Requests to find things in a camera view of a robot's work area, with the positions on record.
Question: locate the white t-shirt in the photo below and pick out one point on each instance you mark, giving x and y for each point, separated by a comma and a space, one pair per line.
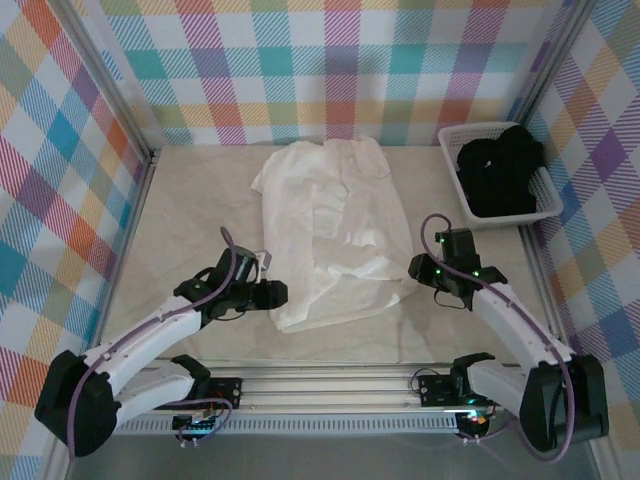
325, 225

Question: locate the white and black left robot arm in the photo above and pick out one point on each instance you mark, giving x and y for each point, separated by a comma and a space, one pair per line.
150, 325

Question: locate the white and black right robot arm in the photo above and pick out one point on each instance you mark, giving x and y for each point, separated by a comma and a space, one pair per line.
510, 315

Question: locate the black garment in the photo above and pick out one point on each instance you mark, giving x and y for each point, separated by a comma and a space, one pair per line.
495, 175

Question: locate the white plastic mesh basket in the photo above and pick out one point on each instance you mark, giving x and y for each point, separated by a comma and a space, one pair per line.
545, 195

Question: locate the circuit board with green light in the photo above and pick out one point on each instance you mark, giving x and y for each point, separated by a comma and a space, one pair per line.
195, 425

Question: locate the circuit board with red light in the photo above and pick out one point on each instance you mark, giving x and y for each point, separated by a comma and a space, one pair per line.
475, 420

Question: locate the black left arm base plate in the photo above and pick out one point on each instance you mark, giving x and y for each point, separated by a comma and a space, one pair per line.
225, 392

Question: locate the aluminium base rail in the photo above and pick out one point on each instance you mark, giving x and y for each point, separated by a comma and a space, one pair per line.
325, 387

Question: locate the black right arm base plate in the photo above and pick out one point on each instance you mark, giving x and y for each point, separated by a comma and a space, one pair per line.
435, 390

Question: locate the aluminium frame post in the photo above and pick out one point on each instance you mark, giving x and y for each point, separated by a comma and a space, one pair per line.
109, 75
553, 60

